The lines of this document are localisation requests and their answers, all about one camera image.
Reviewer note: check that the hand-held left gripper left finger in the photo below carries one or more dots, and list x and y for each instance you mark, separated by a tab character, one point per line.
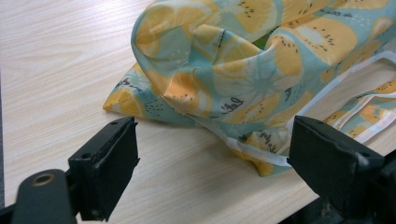
104	168

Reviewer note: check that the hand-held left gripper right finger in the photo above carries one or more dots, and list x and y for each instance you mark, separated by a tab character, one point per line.
330	161

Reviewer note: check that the fruit print cloth bag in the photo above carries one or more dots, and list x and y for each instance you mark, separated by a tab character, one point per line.
249	81

